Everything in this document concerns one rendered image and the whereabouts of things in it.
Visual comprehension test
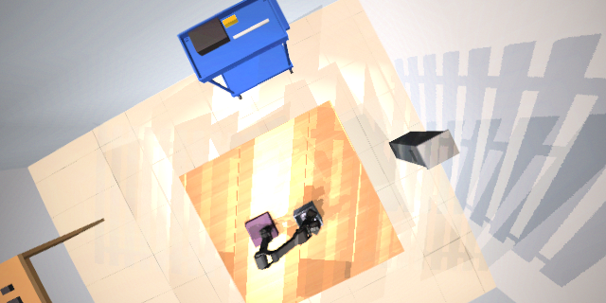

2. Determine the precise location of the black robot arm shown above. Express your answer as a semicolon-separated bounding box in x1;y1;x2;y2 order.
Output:
253;220;321;270

